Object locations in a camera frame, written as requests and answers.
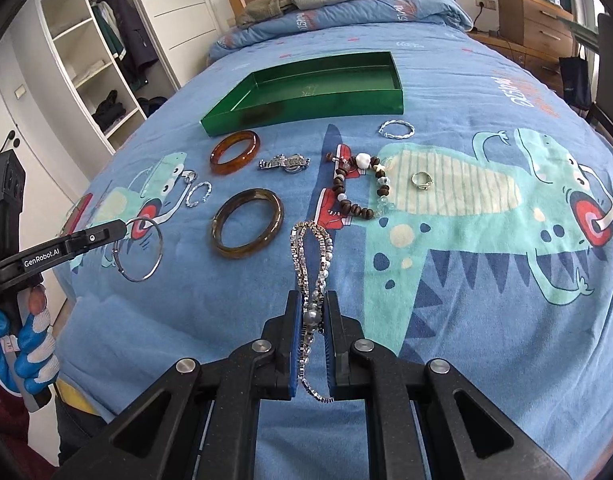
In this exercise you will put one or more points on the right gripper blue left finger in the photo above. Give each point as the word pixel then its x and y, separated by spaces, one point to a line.
pixel 294 311

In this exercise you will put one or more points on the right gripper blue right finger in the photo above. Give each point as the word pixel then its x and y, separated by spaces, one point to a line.
pixel 330 318

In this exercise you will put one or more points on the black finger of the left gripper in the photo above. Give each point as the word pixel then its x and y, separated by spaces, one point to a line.
pixel 80 242

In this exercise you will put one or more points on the thin silver bangle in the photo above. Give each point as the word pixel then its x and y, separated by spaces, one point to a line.
pixel 138 256

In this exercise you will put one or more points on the green jewelry tray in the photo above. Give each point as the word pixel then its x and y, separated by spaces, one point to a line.
pixel 353 84

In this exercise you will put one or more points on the left blue white gloved hand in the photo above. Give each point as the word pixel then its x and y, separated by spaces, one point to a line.
pixel 35 364

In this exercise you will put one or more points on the dark brown bangle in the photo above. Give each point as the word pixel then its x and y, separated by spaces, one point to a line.
pixel 246 223

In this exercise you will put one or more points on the white door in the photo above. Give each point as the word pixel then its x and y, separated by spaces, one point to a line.
pixel 16 135

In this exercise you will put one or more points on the amber orange bangle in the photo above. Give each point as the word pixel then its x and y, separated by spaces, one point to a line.
pixel 234 152

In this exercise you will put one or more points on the blue cartoon bed sheet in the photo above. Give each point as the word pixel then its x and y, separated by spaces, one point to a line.
pixel 479 231

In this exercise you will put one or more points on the white open wardrobe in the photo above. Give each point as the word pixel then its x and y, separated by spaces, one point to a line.
pixel 125 58

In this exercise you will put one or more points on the olive green jacket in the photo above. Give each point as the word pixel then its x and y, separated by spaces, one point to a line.
pixel 259 11

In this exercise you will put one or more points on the blue folded duvet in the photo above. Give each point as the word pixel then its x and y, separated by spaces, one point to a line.
pixel 349 13

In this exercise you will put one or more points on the dark tote bag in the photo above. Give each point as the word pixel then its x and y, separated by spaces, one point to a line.
pixel 575 82

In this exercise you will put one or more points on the dark grey chair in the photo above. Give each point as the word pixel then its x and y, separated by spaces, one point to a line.
pixel 601 111

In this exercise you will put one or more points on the wooden drawer chest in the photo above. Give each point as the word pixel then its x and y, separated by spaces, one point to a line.
pixel 532 34

